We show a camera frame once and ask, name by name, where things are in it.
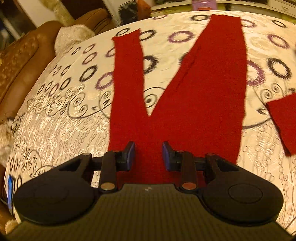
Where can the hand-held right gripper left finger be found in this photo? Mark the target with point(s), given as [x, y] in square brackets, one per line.
[130, 155]

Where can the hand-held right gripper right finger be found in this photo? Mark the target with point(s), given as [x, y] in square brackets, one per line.
[167, 155]

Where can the red pants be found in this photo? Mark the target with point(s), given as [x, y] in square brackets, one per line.
[196, 104]

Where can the printed bedspread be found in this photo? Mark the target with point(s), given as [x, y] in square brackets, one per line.
[69, 104]

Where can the black smartphone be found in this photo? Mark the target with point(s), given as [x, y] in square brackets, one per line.
[9, 194]

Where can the cream fluffy pillow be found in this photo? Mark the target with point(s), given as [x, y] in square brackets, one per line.
[71, 34]

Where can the black bag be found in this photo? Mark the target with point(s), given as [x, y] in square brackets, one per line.
[128, 11]

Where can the brown leather sofa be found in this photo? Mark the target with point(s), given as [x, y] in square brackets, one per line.
[18, 58]

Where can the orange plastic bag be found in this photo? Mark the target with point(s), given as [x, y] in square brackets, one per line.
[143, 5]

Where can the purple plastic stool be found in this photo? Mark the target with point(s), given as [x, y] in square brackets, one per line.
[203, 4]

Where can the dark wooden door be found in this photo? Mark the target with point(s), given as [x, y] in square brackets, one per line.
[87, 5]

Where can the beige curtain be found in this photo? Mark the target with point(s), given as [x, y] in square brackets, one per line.
[57, 11]

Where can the white TV cabinet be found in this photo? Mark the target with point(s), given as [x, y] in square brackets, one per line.
[277, 5]

